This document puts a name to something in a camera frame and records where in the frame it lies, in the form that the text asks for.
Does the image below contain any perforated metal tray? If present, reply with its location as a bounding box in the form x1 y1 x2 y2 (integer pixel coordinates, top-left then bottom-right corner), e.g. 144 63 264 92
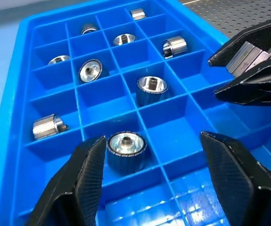
181 0 271 44

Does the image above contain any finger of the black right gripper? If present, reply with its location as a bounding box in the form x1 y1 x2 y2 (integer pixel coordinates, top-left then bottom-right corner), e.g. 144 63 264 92
207 13 271 66
214 55 271 106

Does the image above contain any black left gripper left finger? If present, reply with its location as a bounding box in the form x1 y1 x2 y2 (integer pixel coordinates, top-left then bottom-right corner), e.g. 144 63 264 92
25 134 107 226

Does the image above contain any blue compartment tray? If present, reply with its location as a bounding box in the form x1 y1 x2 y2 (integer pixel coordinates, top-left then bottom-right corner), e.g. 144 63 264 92
0 0 271 226

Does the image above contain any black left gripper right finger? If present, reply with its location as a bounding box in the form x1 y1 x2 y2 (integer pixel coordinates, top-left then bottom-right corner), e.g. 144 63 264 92
199 131 271 226

